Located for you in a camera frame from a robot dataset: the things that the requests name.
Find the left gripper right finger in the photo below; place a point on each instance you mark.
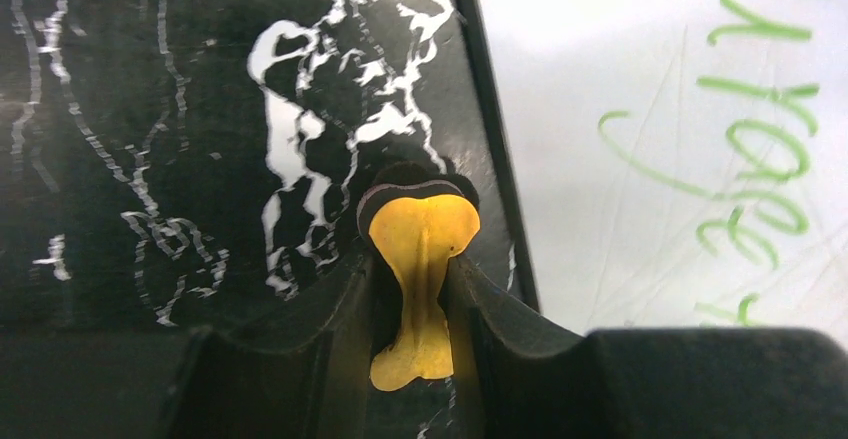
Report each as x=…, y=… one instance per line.
x=519, y=375

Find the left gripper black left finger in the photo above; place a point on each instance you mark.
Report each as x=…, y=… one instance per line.
x=298, y=370

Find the yellow whiteboard eraser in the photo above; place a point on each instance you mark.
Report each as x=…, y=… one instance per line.
x=417, y=220

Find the white dry-erase board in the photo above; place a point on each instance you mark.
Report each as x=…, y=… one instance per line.
x=679, y=162

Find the black marble pattern mat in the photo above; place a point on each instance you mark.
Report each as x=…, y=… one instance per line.
x=167, y=164

